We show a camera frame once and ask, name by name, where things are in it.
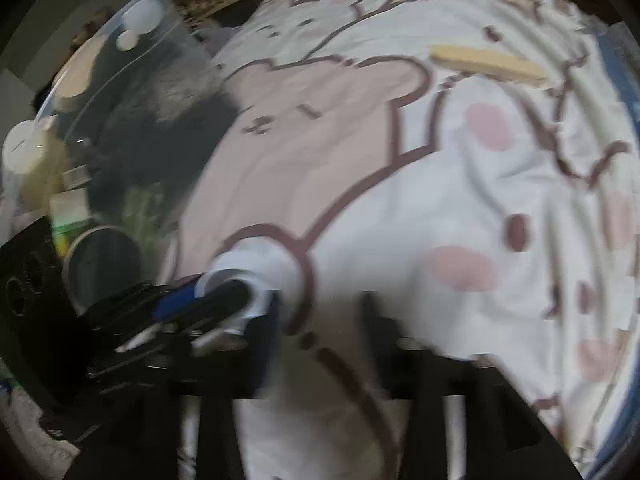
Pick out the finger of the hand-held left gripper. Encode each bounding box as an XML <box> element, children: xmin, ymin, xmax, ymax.
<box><xmin>152</xmin><ymin>277</ymin><xmax>253</xmax><ymax>323</ymax></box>
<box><xmin>115</xmin><ymin>322</ymin><xmax>246</xmax><ymax>361</ymax></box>

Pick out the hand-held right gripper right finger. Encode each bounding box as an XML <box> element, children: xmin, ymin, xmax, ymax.
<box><xmin>362</xmin><ymin>290</ymin><xmax>583</xmax><ymax>480</ymax></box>

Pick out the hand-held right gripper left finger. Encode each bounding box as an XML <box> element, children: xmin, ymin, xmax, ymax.
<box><xmin>170</xmin><ymin>290</ymin><xmax>283</xmax><ymax>480</ymax></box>

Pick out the white jar lid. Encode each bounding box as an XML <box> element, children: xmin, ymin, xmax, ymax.
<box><xmin>194</xmin><ymin>237</ymin><xmax>306</xmax><ymax>336</ymax></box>

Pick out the round dark mirror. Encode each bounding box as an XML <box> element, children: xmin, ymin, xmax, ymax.
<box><xmin>62</xmin><ymin>225</ymin><xmax>146</xmax><ymax>311</ymax></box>

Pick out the printed bed sheet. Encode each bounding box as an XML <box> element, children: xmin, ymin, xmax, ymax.
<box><xmin>170</xmin><ymin>0</ymin><xmax>640</xmax><ymax>480</ymax></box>

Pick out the clear plastic storage bin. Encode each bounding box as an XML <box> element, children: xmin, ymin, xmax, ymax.
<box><xmin>0</xmin><ymin>0</ymin><xmax>241</xmax><ymax>241</ymax></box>

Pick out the large white round disc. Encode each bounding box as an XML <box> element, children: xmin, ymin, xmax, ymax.
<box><xmin>124</xmin><ymin>0</ymin><xmax>166</xmax><ymax>35</ymax></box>

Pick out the flat light wooden box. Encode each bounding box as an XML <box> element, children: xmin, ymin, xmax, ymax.
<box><xmin>430</xmin><ymin>44</ymin><xmax>548</xmax><ymax>88</ymax></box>

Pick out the blue quilt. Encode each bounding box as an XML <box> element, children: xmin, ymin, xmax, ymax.
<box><xmin>595</xmin><ymin>25</ymin><xmax>640</xmax><ymax>461</ymax></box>

